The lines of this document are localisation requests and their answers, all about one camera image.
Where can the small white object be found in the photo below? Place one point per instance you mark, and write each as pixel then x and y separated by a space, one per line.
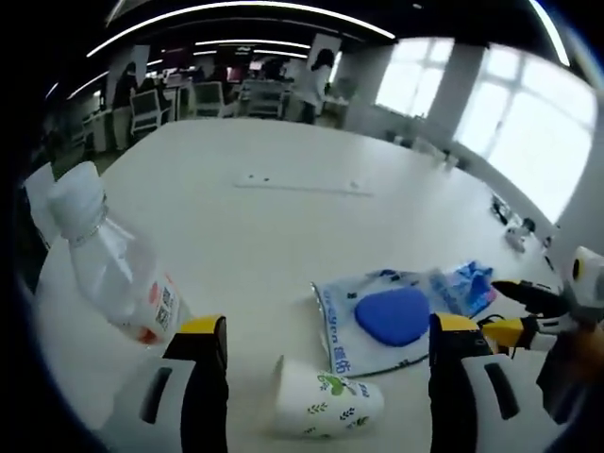
pixel 516 239

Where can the person's right hand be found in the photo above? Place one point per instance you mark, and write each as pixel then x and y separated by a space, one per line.
pixel 592 337

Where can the ceiling light strip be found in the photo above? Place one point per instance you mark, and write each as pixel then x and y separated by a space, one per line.
pixel 236 19
pixel 549 28

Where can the large window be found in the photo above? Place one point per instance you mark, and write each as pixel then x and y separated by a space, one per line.
pixel 533 132
pixel 415 75

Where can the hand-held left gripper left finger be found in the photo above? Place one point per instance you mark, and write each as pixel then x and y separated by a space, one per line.
pixel 207 391

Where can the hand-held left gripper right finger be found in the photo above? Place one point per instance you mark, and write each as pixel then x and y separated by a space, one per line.
pixel 448 387

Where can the white table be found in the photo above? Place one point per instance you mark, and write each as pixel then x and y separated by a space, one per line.
pixel 283 236

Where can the clear packet with blue pad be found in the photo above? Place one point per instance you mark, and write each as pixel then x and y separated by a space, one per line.
pixel 391 316

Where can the clear plastic bottle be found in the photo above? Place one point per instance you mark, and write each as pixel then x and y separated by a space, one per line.
pixel 113 264

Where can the small dark object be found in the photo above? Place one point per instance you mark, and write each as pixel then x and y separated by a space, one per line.
pixel 528 225

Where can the blue wipes packet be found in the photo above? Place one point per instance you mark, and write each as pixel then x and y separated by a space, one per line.
pixel 467 288

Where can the white panel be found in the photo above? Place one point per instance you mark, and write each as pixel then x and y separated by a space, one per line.
pixel 40 203

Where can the white paper cup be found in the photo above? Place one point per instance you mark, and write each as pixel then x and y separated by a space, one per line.
pixel 321 401

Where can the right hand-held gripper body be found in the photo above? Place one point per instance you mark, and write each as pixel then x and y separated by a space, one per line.
pixel 587 288

